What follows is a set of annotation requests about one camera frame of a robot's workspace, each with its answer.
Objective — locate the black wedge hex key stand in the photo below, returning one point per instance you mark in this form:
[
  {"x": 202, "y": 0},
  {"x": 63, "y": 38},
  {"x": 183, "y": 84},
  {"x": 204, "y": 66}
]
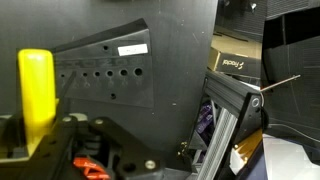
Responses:
[{"x": 100, "y": 63}]

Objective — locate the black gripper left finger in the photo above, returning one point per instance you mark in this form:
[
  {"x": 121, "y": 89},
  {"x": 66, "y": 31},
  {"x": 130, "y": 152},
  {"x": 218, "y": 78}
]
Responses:
[{"x": 10, "y": 140}]

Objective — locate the thin metal rod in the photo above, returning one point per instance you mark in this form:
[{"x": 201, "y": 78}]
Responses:
[{"x": 280, "y": 83}]

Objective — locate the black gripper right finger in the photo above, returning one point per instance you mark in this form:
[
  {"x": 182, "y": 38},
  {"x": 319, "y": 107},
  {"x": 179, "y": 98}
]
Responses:
[{"x": 126, "y": 150}]

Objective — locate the purple plastic object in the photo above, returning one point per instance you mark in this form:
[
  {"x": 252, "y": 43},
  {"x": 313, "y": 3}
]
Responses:
[{"x": 205, "y": 118}]

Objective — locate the aluminium table frame rail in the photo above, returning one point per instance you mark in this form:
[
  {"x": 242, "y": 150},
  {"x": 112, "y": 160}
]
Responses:
[{"x": 226, "y": 96}]

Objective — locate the white floor sheet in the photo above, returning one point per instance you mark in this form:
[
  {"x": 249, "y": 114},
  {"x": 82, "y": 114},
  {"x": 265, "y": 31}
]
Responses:
[{"x": 290, "y": 160}]

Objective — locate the black gold printed box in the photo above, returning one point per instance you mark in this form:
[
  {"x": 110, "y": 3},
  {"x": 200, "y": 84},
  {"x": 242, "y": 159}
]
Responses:
[{"x": 233, "y": 56}]

